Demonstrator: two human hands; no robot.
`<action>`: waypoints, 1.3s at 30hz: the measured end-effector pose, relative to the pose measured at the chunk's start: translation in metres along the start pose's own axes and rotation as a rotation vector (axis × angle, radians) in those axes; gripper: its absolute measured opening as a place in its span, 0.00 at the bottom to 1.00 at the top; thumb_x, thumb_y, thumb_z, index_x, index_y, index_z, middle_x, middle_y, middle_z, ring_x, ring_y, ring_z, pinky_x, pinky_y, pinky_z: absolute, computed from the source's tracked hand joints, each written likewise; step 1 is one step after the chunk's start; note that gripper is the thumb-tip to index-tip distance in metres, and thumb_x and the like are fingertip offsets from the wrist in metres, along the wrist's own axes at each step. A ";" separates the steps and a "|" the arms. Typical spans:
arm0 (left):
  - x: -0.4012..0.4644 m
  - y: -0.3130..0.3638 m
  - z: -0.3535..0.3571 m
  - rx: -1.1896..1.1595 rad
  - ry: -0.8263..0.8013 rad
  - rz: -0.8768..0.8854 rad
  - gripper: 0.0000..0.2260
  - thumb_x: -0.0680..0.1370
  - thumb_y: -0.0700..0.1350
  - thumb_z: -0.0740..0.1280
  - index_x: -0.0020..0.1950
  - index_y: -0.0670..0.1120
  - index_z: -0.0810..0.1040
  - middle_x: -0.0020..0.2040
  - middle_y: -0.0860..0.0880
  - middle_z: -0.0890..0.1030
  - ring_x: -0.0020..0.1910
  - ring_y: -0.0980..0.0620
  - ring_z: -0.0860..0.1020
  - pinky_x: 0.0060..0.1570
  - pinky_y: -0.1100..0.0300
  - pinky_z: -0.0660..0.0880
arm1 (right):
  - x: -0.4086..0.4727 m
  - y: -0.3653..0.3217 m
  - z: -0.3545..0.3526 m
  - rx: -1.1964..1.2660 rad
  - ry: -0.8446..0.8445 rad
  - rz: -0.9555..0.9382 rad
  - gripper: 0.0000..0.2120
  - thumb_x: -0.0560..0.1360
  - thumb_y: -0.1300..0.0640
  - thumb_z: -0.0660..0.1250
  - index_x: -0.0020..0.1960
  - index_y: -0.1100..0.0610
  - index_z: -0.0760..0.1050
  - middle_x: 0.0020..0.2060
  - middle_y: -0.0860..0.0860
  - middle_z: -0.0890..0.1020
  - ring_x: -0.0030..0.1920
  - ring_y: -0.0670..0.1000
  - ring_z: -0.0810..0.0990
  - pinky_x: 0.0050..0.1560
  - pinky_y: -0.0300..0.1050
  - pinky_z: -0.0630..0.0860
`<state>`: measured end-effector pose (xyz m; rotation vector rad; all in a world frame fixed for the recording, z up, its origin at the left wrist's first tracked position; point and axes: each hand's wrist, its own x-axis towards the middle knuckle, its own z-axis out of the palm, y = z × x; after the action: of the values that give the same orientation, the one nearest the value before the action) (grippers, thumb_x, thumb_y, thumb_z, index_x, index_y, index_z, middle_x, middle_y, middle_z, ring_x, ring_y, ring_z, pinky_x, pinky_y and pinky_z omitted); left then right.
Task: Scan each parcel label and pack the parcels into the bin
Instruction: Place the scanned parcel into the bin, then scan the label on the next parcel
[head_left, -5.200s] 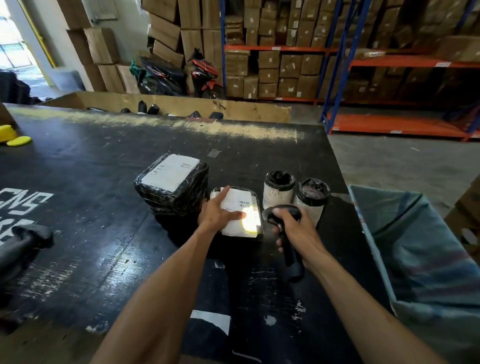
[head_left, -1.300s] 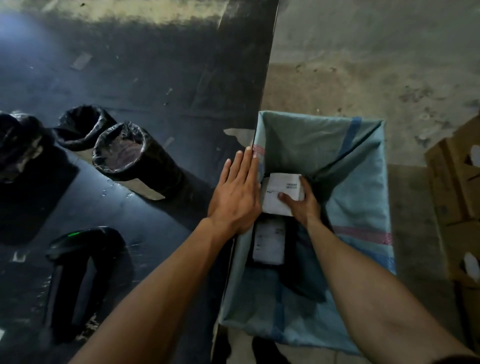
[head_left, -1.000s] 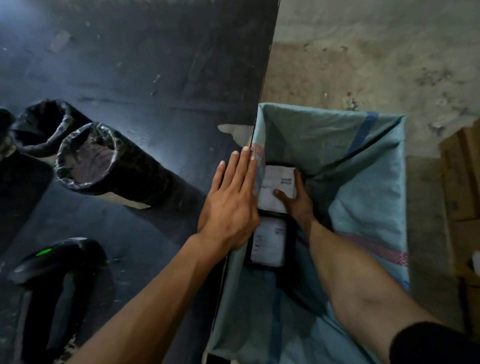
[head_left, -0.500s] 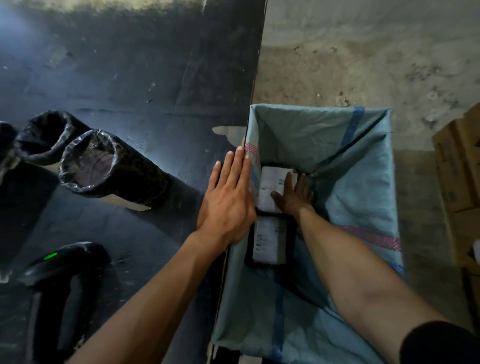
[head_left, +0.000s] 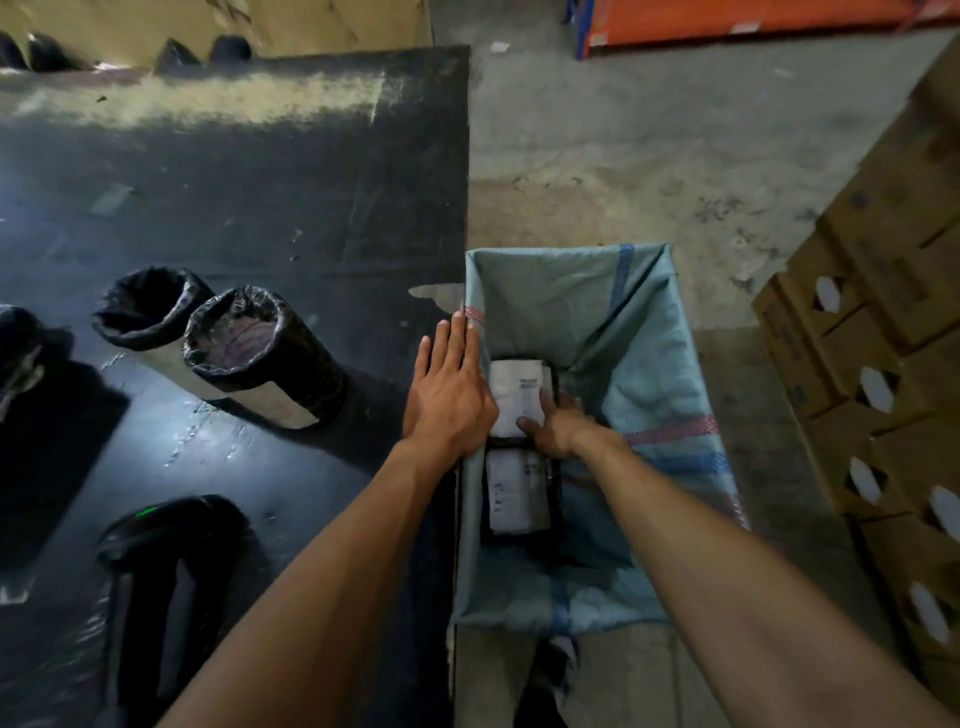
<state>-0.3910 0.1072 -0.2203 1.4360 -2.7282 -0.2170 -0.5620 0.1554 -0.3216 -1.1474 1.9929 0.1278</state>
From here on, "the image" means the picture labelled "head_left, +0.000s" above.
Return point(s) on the black plastic bag parcel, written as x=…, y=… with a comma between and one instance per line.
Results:
x=176, y=56
x=56, y=54
x=229, y=49
x=9, y=52

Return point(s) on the person's right hand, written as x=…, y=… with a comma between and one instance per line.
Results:
x=562, y=435

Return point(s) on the person's left forearm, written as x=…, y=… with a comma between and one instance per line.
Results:
x=322, y=592

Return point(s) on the large brown cardboard box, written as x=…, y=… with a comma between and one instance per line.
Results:
x=150, y=22

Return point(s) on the black parcel with white label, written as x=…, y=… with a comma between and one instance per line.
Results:
x=517, y=491
x=517, y=394

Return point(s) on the black wrapped roll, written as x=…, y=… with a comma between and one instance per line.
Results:
x=154, y=315
x=255, y=352
x=22, y=352

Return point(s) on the stack of cardboard boxes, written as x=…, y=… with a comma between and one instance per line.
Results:
x=885, y=375

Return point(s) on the black barcode scanner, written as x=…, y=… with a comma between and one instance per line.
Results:
x=161, y=592

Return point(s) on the orange and blue shelf rack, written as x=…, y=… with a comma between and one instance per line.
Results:
x=750, y=19

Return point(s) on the person's right forearm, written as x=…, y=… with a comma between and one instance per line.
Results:
x=735, y=592

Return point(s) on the person's left hand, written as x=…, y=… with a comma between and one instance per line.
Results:
x=446, y=405

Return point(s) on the person's left thumb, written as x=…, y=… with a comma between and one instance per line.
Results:
x=491, y=401

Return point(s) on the person's black shoe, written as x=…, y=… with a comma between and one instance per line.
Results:
x=547, y=686

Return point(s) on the person's left middle finger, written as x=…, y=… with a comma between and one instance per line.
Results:
x=460, y=339

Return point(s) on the person's right thumb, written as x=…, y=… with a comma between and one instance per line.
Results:
x=532, y=427

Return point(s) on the person's left little finger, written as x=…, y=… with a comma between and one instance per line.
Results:
x=425, y=358

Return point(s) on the blue woven sack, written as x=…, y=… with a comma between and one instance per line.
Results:
x=637, y=375

